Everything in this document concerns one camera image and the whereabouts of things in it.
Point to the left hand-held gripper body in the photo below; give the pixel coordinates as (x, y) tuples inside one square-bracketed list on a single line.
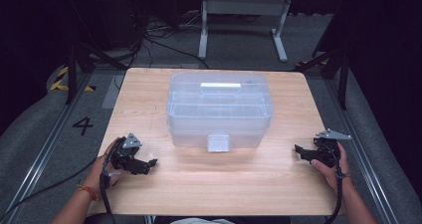
[(127, 151)]

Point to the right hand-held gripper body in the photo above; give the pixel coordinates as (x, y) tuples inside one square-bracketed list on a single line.
[(328, 147)]

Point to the person's right hand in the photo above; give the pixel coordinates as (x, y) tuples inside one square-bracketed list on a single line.
[(333, 176)]

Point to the person's left hand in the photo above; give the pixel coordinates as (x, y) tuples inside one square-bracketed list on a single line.
[(99, 172)]

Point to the person's white shirt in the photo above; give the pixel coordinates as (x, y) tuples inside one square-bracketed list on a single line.
[(199, 221)]

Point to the black tripod stand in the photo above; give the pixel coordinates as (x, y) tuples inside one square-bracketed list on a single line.
[(79, 61), (335, 64)]

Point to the clear plastic storage box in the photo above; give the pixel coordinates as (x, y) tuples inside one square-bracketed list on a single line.
[(219, 108)]

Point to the yellow black floor tape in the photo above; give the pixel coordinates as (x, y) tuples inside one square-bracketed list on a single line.
[(63, 83)]

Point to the metal floor rail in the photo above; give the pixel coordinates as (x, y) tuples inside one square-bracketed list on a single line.
[(43, 141), (361, 151)]

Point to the white metal table frame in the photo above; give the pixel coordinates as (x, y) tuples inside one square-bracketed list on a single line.
[(245, 6)]

